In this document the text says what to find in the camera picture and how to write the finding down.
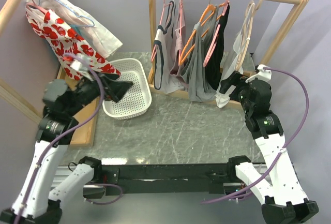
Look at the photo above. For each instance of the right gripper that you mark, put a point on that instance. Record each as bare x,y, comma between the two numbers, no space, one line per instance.
234,79

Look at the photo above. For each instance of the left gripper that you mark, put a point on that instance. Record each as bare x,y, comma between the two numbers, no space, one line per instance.
117,89

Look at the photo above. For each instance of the mauve pink tank top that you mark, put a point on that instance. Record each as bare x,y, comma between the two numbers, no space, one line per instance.
175,69

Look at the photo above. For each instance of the white navy tank top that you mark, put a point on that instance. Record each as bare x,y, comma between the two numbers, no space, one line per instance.
164,62

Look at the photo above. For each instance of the thin pink wire hanger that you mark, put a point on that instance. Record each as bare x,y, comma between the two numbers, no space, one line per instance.
153,19

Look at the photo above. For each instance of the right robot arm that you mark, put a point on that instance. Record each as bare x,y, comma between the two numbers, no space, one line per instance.
278,189

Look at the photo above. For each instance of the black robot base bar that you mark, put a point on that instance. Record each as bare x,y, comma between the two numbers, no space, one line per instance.
166,178

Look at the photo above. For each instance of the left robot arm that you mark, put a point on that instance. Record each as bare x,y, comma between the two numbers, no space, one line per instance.
38,202

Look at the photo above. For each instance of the white sheer tank top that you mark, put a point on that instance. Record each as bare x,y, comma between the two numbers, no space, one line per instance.
234,60

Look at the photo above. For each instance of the black tank top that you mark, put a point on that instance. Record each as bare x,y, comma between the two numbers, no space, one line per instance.
212,70

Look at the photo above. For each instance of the grey tank top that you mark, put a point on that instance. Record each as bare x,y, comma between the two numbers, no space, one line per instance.
194,52

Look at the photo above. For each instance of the pink plastic hanger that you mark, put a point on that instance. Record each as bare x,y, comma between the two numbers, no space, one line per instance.
215,37

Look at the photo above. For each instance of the beige wooden hanger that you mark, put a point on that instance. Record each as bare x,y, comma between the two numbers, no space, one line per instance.
246,32

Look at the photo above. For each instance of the white plastic laundry basket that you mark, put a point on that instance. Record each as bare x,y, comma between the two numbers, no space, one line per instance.
137,99

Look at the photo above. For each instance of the left wooden clothes rack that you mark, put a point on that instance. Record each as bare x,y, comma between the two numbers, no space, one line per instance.
27,65

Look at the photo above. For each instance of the red floral white garment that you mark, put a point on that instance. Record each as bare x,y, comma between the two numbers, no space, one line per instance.
65,39

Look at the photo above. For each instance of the white pale pink garment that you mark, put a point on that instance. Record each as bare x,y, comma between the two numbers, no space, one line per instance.
98,36

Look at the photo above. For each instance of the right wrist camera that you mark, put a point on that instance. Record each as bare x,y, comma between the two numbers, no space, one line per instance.
264,74

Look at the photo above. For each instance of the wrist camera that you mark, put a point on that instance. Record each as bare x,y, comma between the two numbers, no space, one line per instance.
80,63
264,74

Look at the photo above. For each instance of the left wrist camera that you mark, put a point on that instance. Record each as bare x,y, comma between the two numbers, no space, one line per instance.
80,63

